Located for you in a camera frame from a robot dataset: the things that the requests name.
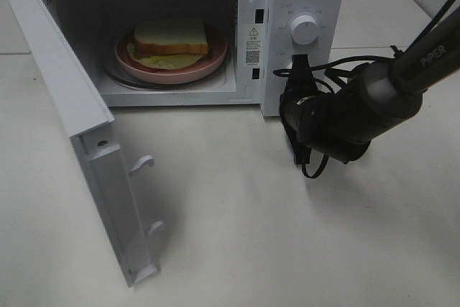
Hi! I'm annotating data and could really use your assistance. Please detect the white microwave oven body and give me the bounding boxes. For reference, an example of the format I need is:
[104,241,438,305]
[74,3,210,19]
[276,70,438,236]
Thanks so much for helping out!
[44,0,341,116]

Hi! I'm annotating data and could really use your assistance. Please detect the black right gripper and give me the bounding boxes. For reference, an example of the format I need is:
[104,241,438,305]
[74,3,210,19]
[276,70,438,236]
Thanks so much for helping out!
[279,54,323,165]

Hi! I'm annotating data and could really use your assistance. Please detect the white bread sandwich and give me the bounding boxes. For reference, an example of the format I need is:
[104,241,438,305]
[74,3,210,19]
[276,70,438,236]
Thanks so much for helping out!
[126,18,209,70]

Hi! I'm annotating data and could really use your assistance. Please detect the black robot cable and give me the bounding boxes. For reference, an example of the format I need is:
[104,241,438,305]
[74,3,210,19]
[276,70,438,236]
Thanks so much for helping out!
[272,0,460,180]

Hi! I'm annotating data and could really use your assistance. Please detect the upper white control knob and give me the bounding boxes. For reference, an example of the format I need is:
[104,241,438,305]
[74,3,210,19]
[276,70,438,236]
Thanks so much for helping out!
[290,14,319,45]

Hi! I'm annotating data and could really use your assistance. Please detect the white timer knob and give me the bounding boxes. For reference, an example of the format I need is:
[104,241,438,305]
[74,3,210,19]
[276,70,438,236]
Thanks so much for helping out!
[284,62,293,75]

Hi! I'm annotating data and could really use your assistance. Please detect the white microwave door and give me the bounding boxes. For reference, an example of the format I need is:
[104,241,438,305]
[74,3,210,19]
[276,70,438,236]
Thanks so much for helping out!
[8,0,164,287]

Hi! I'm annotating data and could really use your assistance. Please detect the pink round plate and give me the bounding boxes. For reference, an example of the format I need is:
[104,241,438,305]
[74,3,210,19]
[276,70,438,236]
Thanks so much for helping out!
[114,26,229,85]

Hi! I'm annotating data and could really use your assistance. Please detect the glass microwave turntable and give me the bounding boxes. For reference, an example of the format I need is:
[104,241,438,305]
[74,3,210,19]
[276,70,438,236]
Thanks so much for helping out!
[102,60,227,91]

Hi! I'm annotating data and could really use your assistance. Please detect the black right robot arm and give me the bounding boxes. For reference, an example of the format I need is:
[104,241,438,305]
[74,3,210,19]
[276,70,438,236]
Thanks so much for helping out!
[274,0,459,178]

